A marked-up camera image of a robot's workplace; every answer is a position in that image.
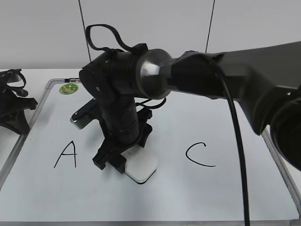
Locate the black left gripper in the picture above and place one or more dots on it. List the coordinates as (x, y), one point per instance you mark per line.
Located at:
(14, 100)

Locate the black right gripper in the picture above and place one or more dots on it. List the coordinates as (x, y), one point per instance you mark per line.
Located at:
(123, 127)

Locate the white whiteboard eraser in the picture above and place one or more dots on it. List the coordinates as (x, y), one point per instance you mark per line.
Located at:
(140, 164)

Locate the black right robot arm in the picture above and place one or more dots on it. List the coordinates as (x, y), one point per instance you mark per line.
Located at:
(266, 83)

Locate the round green magnet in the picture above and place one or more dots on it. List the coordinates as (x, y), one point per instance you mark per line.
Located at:
(69, 88)

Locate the white framed whiteboard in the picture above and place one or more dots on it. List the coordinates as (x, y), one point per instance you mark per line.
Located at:
(197, 178)

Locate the black silver hanging clip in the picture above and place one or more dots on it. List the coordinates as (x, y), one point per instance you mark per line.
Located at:
(72, 80)

